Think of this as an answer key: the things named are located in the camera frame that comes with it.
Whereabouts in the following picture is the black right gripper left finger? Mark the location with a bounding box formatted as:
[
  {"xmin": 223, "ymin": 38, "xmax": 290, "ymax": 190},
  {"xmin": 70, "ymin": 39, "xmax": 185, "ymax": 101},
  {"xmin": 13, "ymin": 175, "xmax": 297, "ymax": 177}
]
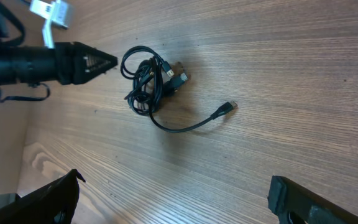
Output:
[{"xmin": 0, "ymin": 169, "xmax": 86, "ymax": 224}]

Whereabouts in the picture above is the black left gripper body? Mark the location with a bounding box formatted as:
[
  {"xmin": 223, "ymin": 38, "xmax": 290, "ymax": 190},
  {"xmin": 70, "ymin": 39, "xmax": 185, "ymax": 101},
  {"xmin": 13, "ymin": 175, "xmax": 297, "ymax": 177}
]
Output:
[{"xmin": 0, "ymin": 47, "xmax": 57, "ymax": 86}]

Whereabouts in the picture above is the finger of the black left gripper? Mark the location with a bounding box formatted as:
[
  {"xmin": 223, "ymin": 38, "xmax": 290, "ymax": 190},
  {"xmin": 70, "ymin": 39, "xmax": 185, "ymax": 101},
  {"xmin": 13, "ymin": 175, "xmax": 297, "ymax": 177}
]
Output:
[{"xmin": 54, "ymin": 42, "xmax": 118, "ymax": 85}]

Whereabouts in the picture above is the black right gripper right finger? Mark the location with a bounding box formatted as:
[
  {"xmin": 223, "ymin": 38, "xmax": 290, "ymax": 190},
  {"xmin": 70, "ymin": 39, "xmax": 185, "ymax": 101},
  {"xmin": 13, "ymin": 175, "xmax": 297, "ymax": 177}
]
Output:
[{"xmin": 267, "ymin": 175, "xmax": 358, "ymax": 224}]

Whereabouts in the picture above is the thin black USB cable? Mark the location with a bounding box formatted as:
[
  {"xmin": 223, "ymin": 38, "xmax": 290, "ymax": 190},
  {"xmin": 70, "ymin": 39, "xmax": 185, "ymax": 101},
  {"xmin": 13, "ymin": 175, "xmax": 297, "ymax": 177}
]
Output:
[{"xmin": 120, "ymin": 45, "xmax": 175, "ymax": 116}]

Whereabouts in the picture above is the thick black HDMI cable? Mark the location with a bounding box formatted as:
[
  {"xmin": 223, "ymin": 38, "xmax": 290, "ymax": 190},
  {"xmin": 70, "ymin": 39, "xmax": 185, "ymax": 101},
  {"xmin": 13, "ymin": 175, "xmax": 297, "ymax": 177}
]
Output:
[{"xmin": 126, "ymin": 58, "xmax": 238, "ymax": 134}]

